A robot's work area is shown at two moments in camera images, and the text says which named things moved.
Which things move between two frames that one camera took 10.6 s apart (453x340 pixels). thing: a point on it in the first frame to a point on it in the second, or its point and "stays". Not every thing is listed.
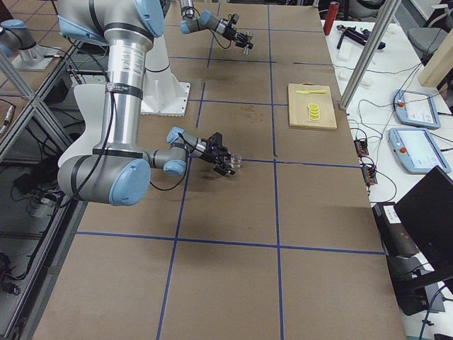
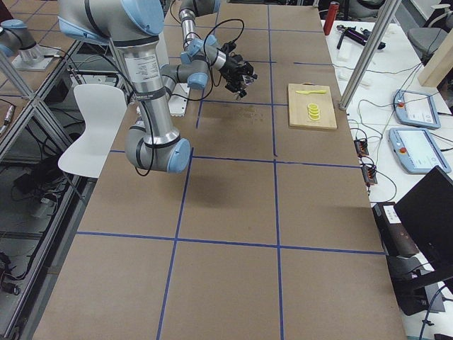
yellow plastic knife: x=304 y=92 stays
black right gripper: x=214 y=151 to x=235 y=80
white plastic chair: x=92 y=100 stays
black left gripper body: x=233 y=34 to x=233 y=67
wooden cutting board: x=299 y=103 stays
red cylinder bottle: x=333 y=8 stays
